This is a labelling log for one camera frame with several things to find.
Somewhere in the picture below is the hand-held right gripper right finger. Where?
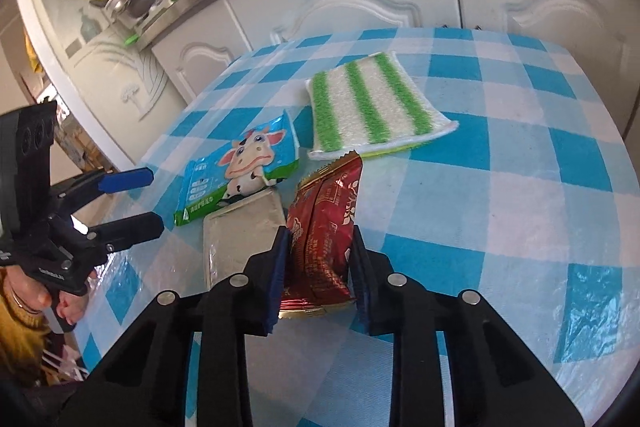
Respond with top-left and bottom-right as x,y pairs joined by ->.
350,226 -> 586,427

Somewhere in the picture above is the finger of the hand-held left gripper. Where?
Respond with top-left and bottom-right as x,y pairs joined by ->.
75,213 -> 165,258
50,167 -> 154,221

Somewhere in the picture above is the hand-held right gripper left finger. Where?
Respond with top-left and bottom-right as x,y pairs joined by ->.
57,226 -> 292,427

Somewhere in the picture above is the red snack wrapper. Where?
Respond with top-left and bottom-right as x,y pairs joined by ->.
277,152 -> 364,321

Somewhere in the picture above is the person's left forearm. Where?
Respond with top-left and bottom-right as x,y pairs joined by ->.
0,297 -> 56,388

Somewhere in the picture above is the person's left hand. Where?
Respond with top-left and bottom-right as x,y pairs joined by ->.
0,267 -> 92,328

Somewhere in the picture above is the silver flat packet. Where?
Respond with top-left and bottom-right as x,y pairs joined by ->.
202,192 -> 287,294

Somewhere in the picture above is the yellow hanging cloth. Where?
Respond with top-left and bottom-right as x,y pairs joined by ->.
24,32 -> 44,75

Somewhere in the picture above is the green cow print packet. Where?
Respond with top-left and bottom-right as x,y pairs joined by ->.
173,109 -> 301,228

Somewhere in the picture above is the frosted glass sliding door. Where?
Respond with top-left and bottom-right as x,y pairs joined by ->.
12,0 -> 201,172

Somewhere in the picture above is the blue white checked tablecloth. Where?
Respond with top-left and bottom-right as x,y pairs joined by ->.
75,27 -> 640,427

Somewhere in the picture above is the green striped sponge cloth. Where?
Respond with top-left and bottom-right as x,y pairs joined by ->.
306,50 -> 460,162

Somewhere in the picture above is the steel ladle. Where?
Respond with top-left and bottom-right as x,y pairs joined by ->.
127,0 -> 159,20

